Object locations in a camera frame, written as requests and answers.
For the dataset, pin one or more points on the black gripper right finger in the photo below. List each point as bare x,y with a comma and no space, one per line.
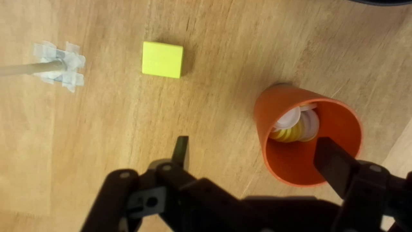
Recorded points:
368,193

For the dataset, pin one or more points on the yellow block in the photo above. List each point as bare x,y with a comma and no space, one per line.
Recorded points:
162,59

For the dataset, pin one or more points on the orange plastic cup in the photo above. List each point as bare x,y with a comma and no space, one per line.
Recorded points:
300,167

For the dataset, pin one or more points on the yellow white toy food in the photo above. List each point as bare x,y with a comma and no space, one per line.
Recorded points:
296,123

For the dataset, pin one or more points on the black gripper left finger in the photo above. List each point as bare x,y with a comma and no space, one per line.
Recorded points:
146,201

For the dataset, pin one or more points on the thin stick with white tape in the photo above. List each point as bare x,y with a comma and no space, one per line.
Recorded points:
59,65

